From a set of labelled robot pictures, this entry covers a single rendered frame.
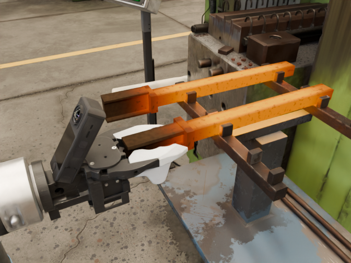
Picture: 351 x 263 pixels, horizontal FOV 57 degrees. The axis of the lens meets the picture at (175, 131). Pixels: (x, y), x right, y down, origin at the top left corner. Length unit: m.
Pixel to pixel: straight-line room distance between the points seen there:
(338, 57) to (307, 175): 0.38
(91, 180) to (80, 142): 0.06
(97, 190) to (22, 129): 2.05
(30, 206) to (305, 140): 0.82
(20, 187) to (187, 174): 0.48
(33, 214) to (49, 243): 1.23
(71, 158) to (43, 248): 1.26
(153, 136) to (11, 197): 0.20
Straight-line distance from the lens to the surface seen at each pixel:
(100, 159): 0.45
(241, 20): 1.04
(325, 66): 0.95
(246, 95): 0.90
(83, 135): 0.42
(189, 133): 0.48
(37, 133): 2.40
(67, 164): 0.44
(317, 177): 1.06
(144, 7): 1.32
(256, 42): 0.93
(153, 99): 0.58
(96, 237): 1.64
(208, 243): 0.69
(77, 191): 0.48
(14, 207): 0.44
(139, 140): 0.47
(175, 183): 0.80
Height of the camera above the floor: 1.27
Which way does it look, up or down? 35 degrees down
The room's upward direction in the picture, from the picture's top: straight up
